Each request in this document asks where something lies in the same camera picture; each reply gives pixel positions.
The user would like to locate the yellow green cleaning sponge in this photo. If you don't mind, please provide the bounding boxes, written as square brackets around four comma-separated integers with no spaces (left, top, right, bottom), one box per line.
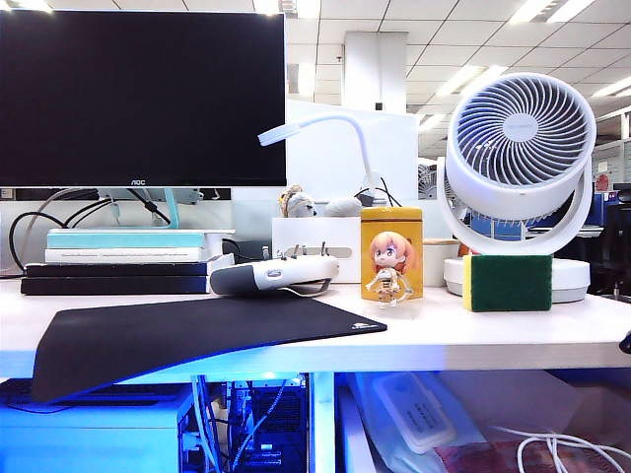
[461,253,554,313]

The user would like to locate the white desk drawer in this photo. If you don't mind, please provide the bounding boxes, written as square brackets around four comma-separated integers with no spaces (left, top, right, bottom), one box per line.
[334,372,631,473]

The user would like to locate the open computer tower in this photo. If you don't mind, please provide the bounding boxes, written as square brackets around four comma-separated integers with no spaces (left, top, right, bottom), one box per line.
[176,372,315,473]

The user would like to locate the white tissue box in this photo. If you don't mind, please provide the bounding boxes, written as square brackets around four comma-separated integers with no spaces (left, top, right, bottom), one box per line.
[270,216,363,285]

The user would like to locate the beige plush toy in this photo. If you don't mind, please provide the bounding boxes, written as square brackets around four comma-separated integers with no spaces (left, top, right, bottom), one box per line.
[278,183,318,219]

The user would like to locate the white grey RC transmitter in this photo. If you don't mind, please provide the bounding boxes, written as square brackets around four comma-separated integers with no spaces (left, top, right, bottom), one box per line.
[209,240,341,300]

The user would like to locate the pink-haired anime figurine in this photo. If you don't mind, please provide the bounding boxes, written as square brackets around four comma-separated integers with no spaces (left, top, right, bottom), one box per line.
[362,231,422,309]

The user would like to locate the white partition panel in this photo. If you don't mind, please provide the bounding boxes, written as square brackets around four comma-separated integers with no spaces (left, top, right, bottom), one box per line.
[286,98,420,203]

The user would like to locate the yellow tin box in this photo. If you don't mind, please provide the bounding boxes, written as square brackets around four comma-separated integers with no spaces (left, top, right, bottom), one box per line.
[360,205,424,301]

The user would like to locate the white gooseneck desk lamp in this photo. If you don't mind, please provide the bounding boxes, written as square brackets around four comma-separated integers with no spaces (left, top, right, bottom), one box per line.
[256,110,385,201]

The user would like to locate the white mug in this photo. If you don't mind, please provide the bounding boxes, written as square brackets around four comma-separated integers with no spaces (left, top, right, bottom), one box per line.
[421,237,461,288]

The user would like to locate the small background fan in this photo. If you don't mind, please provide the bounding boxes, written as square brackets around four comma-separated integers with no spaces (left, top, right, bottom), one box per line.
[417,162,439,201]

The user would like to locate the silver monitor stand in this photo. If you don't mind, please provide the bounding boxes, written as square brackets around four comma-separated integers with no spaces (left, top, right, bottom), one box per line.
[47,186,237,237]

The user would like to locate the black mouse pad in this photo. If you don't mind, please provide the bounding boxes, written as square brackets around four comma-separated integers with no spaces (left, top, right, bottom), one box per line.
[31,294,388,404]

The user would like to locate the teal book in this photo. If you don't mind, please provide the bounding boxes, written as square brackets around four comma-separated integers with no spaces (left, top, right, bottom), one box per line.
[45,232,207,250]

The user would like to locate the white book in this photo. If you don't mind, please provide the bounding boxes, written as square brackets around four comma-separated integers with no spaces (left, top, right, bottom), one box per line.
[43,247,207,263]

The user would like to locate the black flat box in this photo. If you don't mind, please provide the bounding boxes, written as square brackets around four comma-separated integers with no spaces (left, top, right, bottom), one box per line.
[23,261,210,278]
[19,275,212,297]

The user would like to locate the white labelled plastic case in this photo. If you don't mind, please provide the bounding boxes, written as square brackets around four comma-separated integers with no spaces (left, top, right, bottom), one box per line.
[377,372,457,455]

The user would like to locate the white desk fan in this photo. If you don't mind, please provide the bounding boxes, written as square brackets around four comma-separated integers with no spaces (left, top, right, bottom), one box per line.
[435,72,596,304]

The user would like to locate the black AOC monitor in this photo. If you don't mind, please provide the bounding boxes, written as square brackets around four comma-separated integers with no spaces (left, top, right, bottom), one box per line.
[0,8,288,189]

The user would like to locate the red packet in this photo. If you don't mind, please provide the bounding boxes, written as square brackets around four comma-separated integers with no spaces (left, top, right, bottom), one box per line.
[433,439,631,473]

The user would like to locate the black office chair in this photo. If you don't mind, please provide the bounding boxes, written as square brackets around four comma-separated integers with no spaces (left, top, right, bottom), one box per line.
[591,181,631,297]

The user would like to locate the white cabinet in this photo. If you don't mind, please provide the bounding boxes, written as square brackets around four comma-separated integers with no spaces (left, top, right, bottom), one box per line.
[0,396,196,473]

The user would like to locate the black cable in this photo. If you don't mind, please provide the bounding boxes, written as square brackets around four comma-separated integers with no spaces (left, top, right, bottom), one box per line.
[129,188,173,228]
[8,199,116,275]

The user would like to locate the white computer cable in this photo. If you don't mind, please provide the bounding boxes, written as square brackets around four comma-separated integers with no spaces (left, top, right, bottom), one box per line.
[190,373,221,473]

